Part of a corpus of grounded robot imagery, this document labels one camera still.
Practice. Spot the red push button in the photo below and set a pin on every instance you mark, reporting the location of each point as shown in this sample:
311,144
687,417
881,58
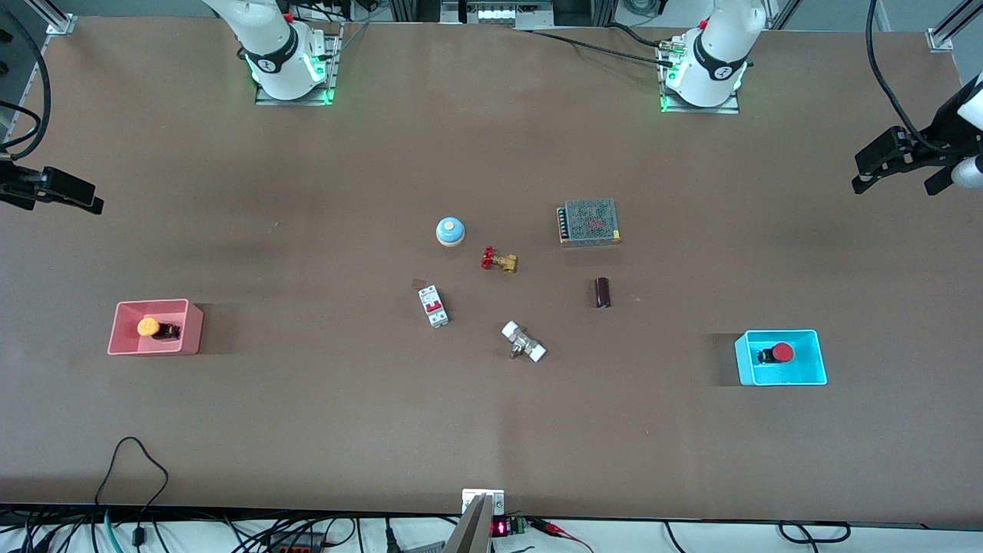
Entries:
781,352

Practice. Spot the pink plastic box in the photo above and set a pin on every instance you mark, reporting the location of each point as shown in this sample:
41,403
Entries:
173,342

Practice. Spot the white device with sockets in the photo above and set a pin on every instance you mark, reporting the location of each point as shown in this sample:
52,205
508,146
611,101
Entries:
507,11

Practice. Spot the black orange power strip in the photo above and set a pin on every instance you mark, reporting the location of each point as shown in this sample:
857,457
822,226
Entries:
296,544

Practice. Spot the white bracket grey bar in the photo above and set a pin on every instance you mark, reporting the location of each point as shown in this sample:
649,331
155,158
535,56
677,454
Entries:
474,522

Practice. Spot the dark brown cylinder capacitor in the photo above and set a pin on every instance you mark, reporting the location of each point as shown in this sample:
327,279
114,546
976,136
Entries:
603,293

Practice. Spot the blue dome button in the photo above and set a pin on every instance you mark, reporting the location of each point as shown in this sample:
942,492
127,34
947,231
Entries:
451,230

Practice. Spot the metal fitting white caps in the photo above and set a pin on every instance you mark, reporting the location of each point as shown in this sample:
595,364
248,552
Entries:
524,342

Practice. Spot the red LED display module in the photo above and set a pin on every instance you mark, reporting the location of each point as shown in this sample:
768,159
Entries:
501,527

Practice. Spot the aluminium frame profile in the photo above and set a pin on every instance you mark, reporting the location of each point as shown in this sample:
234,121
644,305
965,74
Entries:
55,19
952,27

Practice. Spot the red clip lead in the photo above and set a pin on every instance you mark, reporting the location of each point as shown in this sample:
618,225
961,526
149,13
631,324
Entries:
561,531

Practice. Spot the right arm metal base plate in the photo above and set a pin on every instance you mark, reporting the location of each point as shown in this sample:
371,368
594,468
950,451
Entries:
335,69

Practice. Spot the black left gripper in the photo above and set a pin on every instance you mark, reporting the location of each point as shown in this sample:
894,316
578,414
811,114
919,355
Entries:
935,135

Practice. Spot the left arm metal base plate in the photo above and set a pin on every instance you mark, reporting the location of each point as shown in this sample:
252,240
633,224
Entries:
703,109

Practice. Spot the cyan plastic box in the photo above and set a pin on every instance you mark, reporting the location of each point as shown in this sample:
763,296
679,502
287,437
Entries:
806,369

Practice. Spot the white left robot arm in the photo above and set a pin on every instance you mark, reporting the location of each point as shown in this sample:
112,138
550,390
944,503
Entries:
718,54

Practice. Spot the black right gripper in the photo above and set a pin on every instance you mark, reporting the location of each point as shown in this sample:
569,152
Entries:
15,187

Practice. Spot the metal mesh power supply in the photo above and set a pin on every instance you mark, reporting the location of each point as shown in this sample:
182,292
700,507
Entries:
590,221

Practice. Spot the yellow push button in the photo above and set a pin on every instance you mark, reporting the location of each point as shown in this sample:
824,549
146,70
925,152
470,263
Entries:
149,327

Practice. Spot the perforated metal side rail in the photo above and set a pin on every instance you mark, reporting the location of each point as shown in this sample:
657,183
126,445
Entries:
23,84

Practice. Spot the white red circuit breaker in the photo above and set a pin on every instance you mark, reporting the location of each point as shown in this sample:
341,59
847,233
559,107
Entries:
433,306

